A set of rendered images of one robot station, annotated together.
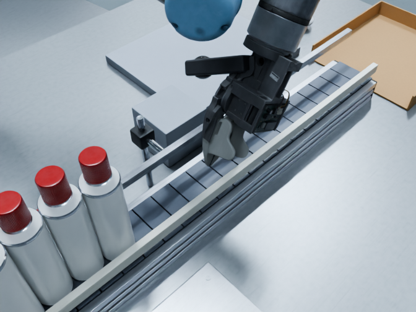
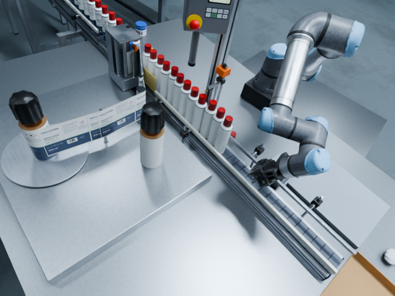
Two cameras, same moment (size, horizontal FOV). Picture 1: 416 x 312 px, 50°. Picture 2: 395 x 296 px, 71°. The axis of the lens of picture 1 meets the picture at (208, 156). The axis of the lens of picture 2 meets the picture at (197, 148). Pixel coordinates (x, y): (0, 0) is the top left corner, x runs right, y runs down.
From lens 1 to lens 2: 0.76 m
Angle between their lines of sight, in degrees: 52
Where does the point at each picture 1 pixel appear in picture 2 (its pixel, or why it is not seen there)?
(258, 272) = (211, 197)
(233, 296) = (198, 179)
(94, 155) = (229, 118)
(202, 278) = (206, 171)
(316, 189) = (251, 229)
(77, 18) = (352, 144)
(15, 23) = (340, 122)
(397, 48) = not seen: outside the picture
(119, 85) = not seen: hidden behind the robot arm
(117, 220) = (218, 137)
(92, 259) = (210, 138)
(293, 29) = (285, 166)
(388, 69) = not seen: outside the picture
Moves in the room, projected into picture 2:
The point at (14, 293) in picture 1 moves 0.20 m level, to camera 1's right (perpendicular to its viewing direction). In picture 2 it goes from (196, 115) to (192, 151)
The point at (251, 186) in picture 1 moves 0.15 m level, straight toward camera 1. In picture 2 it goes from (247, 195) to (211, 186)
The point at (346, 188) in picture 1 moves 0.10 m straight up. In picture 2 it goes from (253, 243) to (261, 232)
